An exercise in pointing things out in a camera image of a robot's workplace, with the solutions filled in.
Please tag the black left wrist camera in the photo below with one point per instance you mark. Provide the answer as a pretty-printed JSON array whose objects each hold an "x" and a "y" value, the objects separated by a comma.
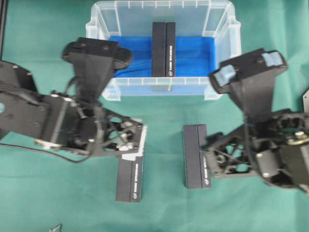
[{"x": 94, "y": 63}]

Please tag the metal plate at edge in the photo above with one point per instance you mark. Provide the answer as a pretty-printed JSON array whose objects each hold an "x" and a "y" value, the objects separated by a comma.
[{"x": 305, "y": 98}]

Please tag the blue cloth liner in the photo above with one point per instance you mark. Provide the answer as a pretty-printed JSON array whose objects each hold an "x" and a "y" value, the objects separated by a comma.
[{"x": 195, "y": 56}]

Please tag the clear plastic storage case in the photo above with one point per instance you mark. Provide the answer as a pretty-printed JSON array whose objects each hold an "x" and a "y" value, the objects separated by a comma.
[{"x": 193, "y": 18}]

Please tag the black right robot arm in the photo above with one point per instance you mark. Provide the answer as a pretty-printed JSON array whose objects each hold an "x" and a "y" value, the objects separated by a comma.
[{"x": 295, "y": 154}]

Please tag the black RealSense box middle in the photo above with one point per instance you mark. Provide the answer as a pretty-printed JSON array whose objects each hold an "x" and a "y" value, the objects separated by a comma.
[{"x": 163, "y": 49}]

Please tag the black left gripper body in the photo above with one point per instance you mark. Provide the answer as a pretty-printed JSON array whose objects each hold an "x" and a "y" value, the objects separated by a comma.
[{"x": 100, "y": 132}]

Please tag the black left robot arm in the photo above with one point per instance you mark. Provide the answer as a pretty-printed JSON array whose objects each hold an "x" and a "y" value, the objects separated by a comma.
[{"x": 60, "y": 122}]

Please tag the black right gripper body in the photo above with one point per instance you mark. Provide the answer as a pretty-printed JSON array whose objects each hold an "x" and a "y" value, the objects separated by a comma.
[{"x": 252, "y": 149}]

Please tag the black RealSense box bottom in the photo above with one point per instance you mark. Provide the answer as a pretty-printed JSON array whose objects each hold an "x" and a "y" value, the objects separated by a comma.
[{"x": 197, "y": 175}]

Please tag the black realsense box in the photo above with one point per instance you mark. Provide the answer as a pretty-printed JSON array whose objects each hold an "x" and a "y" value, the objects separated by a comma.
[
  {"x": 129, "y": 180},
  {"x": 163, "y": 49},
  {"x": 197, "y": 175}
]

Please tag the black frame post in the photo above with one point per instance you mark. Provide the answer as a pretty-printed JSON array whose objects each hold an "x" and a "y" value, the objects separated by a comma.
[{"x": 3, "y": 11}]

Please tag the black RealSense box top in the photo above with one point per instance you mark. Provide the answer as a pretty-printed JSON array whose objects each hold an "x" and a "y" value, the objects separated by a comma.
[{"x": 129, "y": 180}]

